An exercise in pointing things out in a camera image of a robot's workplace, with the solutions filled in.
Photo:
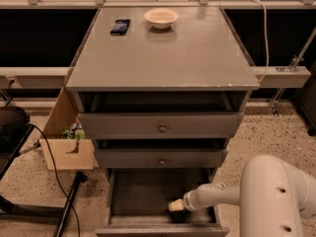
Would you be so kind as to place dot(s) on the dark blue snack packet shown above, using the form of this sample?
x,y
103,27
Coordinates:
x,y
120,28

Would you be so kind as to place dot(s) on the wooden box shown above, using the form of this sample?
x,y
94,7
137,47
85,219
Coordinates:
x,y
62,151

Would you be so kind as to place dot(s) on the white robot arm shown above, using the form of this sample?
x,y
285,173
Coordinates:
x,y
273,197

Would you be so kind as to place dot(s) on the green snack bags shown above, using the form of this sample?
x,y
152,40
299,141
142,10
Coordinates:
x,y
74,132

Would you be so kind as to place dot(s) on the black stand frame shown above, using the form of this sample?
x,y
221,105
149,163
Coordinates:
x,y
10,150

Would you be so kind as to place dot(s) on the grey bottom drawer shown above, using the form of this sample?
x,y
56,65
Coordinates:
x,y
138,205

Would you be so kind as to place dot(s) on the grey middle drawer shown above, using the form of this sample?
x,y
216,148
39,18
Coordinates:
x,y
117,158

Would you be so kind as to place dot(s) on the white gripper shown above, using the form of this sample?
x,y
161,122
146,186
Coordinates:
x,y
189,201

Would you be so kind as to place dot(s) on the metal rail beam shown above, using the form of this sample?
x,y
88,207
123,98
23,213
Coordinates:
x,y
34,77

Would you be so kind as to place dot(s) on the black bag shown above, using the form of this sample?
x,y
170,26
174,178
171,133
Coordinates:
x,y
12,119

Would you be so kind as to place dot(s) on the white bowl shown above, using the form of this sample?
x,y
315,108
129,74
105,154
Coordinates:
x,y
161,18

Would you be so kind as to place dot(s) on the grey drawer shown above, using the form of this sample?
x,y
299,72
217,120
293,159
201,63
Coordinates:
x,y
138,205
160,126
117,158

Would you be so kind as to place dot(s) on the grey drawer cabinet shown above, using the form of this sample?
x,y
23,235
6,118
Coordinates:
x,y
196,66

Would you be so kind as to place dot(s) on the grey top drawer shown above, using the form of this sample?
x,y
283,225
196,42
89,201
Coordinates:
x,y
160,126

